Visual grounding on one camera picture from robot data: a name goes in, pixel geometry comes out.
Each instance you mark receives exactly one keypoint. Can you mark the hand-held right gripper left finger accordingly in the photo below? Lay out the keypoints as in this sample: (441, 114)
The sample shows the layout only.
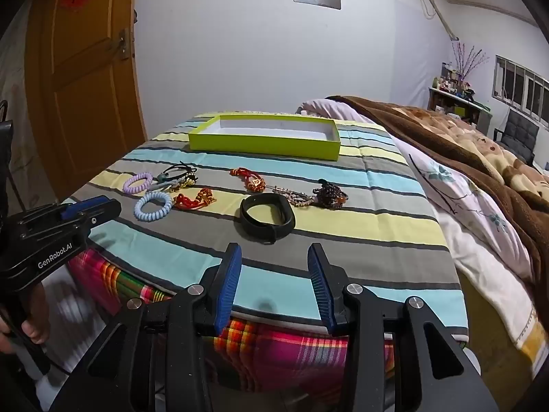
(227, 285)

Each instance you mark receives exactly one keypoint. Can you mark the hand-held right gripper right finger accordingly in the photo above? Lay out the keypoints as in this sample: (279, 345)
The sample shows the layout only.
(319, 287)

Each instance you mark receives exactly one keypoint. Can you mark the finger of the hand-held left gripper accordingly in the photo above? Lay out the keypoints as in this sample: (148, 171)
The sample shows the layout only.
(105, 215)
(81, 209)

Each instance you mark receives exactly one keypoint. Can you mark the black wristband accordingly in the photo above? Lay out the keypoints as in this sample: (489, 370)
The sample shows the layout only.
(246, 223)

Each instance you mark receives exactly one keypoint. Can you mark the gold beaded hair clip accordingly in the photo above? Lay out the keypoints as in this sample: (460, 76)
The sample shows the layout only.
(296, 199)

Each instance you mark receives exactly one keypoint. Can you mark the dark brown scrunchie clip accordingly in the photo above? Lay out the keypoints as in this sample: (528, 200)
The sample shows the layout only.
(328, 195)

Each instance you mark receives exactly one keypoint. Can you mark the lime green shallow box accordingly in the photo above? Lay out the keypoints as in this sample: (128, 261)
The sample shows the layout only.
(257, 145)

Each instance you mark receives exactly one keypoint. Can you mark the person's left hand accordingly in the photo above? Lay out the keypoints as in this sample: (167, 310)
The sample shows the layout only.
(35, 328)

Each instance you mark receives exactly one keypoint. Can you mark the gold bead ornament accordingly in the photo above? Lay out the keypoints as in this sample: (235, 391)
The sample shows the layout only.
(185, 184)

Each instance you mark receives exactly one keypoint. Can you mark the orange wooden door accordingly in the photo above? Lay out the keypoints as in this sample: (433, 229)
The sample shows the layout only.
(85, 94)

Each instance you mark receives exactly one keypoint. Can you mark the metal door latch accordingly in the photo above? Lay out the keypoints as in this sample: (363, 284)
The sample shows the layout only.
(121, 45)

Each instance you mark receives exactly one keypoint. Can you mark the white floral quilt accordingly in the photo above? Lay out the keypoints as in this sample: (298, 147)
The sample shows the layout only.
(467, 206)

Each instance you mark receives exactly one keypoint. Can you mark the pink quilt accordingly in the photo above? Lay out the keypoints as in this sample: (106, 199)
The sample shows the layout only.
(330, 109)

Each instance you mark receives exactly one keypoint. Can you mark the brown plush blanket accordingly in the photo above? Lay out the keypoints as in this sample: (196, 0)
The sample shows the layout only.
(450, 137)

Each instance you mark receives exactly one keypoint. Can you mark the cluttered shelf cabinet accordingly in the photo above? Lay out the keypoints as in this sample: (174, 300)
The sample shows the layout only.
(454, 103)

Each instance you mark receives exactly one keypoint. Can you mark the clutter of bottles on desk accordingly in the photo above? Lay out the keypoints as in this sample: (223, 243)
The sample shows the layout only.
(452, 81)

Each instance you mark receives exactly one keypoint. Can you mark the black padded chair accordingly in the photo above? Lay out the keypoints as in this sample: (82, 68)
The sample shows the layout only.
(519, 133)

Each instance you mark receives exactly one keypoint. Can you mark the purple branch decoration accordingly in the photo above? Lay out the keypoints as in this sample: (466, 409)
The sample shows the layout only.
(467, 60)

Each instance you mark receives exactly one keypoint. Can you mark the barred window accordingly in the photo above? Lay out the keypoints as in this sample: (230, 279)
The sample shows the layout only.
(521, 86)

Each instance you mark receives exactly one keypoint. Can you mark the white wall pipe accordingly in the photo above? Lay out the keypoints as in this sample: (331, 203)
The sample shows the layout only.
(437, 8)

